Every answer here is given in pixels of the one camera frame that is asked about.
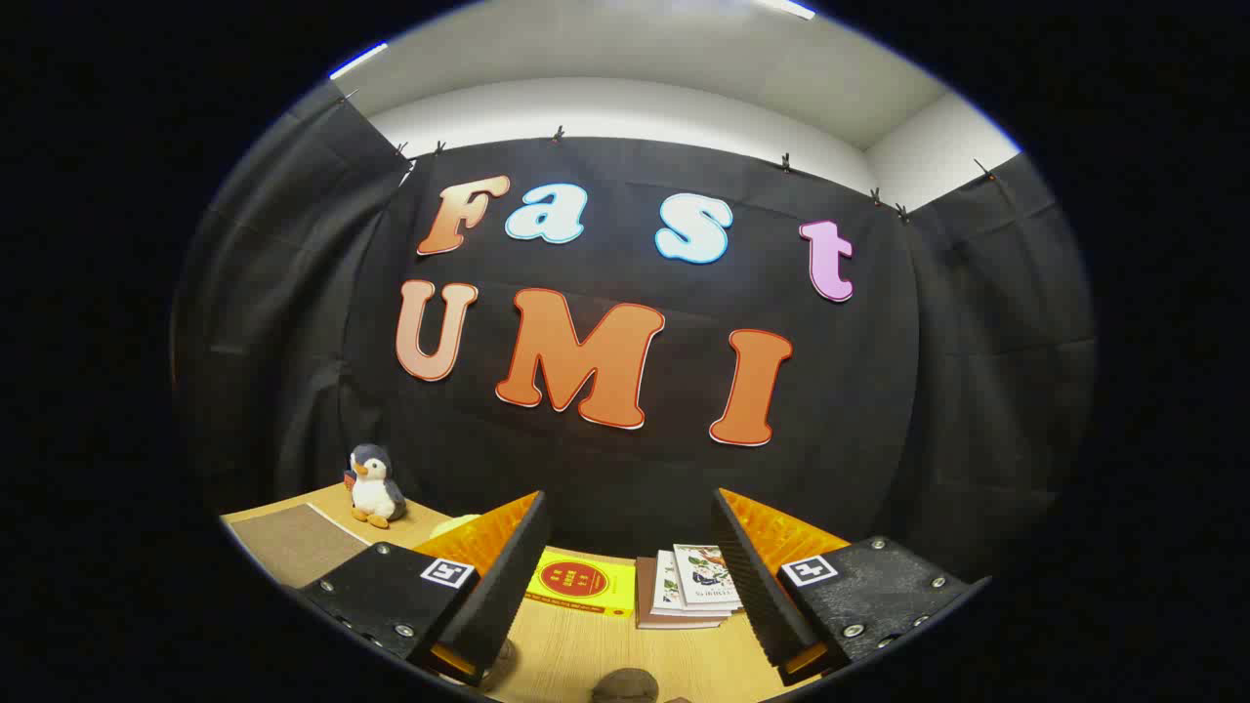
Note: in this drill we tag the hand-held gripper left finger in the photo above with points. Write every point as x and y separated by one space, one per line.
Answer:
493 596

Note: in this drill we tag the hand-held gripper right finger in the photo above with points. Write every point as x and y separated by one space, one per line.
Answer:
757 586

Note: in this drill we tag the white illustrated book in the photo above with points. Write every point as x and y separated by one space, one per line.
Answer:
705 574

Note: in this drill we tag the yellow round plush cushion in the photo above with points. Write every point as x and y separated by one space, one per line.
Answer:
454 525

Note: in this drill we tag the yellow book with red circle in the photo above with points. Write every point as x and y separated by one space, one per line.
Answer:
576 584

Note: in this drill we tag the brown cover book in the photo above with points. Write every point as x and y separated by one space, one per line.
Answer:
645 596

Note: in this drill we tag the penguin plush toy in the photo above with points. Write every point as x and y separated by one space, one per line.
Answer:
374 493

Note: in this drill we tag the ceiling light strip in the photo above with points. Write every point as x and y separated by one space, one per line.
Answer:
786 8
357 60

